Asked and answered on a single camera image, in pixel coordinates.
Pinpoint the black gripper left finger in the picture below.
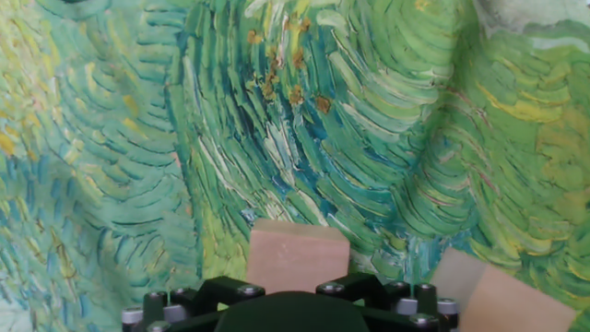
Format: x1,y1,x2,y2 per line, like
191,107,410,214
120,275,267,332

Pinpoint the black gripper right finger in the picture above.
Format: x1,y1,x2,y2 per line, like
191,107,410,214
315,270,461,332

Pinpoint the wooden cube block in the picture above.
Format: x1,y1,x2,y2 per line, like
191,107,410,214
431,246,578,332
245,218,352,295

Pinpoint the green blue painted cloth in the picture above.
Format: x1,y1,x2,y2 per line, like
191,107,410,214
0,0,590,332

